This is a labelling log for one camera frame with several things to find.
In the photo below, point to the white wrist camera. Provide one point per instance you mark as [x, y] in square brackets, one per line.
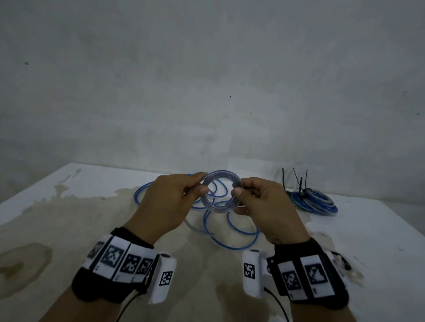
[164, 278]
[252, 272]

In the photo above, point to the black wristband with markers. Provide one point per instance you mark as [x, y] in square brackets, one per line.
[113, 265]
[308, 275]

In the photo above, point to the black left wristband with markers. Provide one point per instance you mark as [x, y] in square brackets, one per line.
[113, 265]

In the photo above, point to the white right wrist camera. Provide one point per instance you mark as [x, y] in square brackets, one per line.
[252, 272]

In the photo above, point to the person's left hand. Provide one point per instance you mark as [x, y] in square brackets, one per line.
[162, 205]

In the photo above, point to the person's right hand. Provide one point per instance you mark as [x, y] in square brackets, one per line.
[272, 212]

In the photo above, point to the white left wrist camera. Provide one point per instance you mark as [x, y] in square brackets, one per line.
[164, 278]

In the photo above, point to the black right wristband with markers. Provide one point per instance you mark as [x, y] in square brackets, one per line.
[308, 275]

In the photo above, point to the bundle of black cable ties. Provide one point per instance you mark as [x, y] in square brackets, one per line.
[343, 260]

